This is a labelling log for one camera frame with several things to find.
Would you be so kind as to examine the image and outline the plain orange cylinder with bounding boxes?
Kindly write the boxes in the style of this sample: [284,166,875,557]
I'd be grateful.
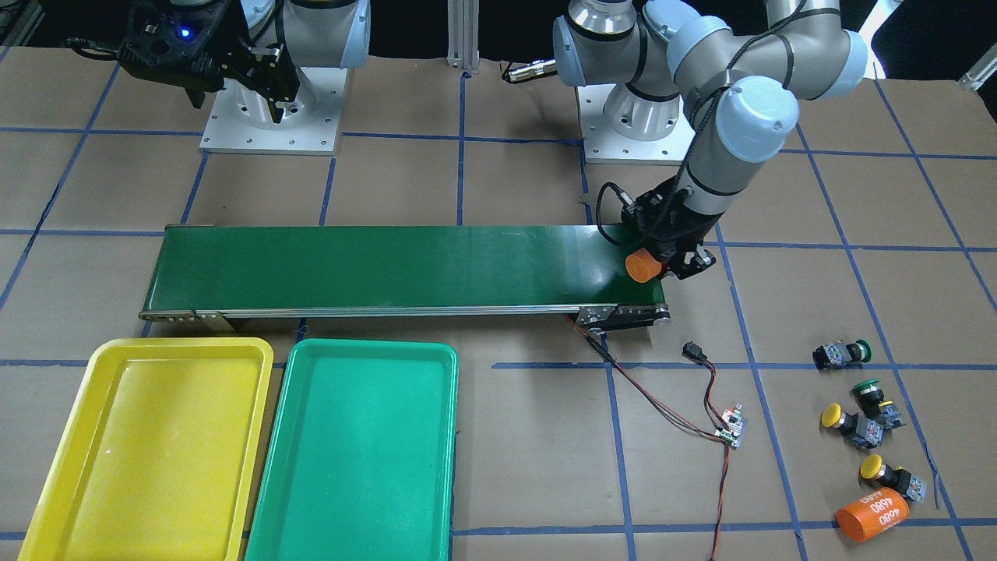
[624,248,665,284]

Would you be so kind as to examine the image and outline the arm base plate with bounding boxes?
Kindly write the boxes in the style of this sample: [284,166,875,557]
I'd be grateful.
[199,66,347,157]
[576,84,693,166]

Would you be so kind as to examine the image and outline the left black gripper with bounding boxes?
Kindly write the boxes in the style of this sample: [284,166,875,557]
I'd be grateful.
[621,178,720,280]

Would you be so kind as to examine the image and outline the aluminium frame post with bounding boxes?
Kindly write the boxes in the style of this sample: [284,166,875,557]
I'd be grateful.
[446,0,480,74]

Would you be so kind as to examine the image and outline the yellow push button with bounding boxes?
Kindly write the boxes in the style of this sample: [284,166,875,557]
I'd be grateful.
[820,404,884,450]
[859,454,927,503]

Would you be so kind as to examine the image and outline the green conveyor belt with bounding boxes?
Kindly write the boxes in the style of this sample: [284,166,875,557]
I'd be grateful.
[139,226,671,333]

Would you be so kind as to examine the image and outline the red black wire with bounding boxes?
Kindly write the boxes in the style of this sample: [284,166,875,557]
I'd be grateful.
[565,312,741,561]

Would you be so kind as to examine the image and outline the yellow plastic tray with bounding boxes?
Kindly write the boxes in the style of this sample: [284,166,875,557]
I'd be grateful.
[19,337,273,560]

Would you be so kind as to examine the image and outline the small red circuit board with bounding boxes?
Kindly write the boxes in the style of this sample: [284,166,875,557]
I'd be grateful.
[715,404,745,450]

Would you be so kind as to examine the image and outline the orange cylinder with numbers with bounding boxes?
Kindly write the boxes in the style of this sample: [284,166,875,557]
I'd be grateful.
[834,488,911,543]

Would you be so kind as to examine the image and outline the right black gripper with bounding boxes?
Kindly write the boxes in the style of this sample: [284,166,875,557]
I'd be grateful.
[117,1,300,124]

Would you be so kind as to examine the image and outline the green plastic tray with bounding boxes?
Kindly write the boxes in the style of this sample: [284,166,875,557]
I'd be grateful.
[245,338,459,560]

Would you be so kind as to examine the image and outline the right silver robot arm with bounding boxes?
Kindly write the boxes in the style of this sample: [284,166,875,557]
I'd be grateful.
[117,1,372,123]

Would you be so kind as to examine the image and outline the green push button dark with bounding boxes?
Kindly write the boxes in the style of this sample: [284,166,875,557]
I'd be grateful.
[812,340,872,370]

